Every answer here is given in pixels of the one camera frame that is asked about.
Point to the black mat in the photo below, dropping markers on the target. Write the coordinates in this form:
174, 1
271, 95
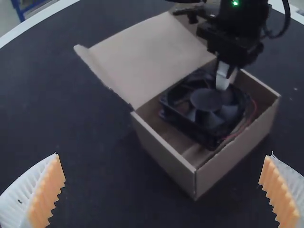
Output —
71, 123

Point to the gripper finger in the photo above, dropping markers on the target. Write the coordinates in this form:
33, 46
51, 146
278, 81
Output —
28, 197
287, 194

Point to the black square fan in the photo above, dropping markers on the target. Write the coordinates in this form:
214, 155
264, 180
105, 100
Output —
204, 114

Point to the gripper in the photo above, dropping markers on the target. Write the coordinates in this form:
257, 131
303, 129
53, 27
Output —
232, 45

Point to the cardboard box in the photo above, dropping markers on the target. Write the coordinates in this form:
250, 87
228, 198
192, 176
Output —
147, 59

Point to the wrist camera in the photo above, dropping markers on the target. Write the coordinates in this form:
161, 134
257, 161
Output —
242, 14

